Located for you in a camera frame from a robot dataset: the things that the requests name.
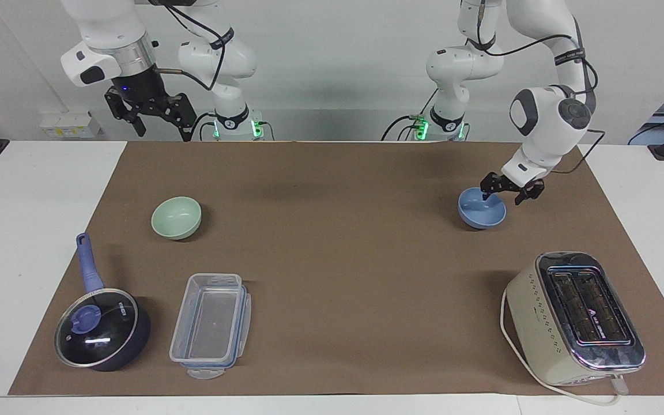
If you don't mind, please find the clear plastic food container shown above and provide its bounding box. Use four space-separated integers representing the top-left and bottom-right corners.
169 273 252 380

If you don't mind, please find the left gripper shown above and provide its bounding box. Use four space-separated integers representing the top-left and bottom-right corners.
480 171 545 206

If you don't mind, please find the white wall socket box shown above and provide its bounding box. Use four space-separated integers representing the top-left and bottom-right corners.
39 111 103 139

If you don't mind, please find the black cable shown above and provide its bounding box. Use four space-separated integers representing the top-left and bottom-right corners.
463 0 606 174
382 86 440 141
190 112 218 141
155 0 235 92

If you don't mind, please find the blue saucepan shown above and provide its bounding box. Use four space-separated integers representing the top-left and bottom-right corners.
55 233 152 372

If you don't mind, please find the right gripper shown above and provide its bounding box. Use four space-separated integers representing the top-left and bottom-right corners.
104 64 198 142

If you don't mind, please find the cream toaster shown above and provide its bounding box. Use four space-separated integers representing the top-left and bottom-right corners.
505 251 647 387

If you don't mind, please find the glass pot lid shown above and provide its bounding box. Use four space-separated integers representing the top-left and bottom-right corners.
54 288 139 368

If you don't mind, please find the green bowl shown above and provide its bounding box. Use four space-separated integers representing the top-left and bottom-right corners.
151 197 203 241

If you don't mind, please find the blue bowl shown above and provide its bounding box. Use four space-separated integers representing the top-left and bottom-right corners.
458 187 507 230

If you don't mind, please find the white power cord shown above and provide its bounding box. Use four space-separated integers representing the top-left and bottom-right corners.
500 288 630 406

